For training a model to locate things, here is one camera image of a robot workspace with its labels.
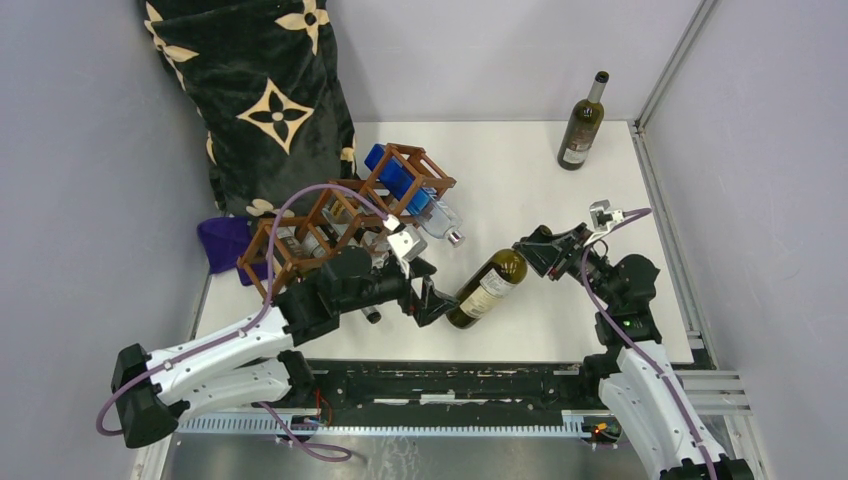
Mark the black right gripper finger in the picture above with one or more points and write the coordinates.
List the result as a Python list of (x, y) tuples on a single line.
[(550, 260), (545, 235)]

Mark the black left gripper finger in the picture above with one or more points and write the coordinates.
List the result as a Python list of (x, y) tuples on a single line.
[(418, 268), (428, 304)]

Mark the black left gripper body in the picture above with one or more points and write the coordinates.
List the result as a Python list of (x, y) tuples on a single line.
[(386, 284)]

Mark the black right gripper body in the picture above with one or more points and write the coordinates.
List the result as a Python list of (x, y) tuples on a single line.
[(598, 269)]

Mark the tall clear glass bottle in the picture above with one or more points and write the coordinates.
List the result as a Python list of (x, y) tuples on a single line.
[(378, 247)]

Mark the green wine bottle black cap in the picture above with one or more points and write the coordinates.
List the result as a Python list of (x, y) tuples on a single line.
[(491, 283)]

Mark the brown wooden wine rack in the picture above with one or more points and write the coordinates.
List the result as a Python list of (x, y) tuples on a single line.
[(368, 205)]

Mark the blue square vodka bottle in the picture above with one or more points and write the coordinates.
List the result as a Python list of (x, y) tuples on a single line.
[(436, 217)]

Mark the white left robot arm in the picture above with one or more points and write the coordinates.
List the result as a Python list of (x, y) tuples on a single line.
[(257, 359)]

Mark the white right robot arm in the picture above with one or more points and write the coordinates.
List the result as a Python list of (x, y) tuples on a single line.
[(633, 378)]

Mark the green wine bottle grey cap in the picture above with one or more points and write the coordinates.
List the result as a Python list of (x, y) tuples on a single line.
[(582, 126)]

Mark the purple cloth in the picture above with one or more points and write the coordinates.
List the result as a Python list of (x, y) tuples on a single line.
[(224, 240)]

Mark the black floral plush blanket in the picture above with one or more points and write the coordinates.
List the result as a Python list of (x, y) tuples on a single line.
[(263, 77)]

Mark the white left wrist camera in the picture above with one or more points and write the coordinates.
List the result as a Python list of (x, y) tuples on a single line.
[(406, 245)]

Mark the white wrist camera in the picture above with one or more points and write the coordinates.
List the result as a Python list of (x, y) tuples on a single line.
[(603, 217), (406, 245)]

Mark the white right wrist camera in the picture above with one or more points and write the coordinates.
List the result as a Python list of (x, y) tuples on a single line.
[(603, 217)]

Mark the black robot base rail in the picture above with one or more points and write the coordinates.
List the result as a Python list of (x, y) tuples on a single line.
[(358, 393)]

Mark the grey aluminium wall rail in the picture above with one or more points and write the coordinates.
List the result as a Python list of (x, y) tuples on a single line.
[(700, 18)]

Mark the grey slotted cable duct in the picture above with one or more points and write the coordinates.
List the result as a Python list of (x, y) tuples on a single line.
[(258, 423)]

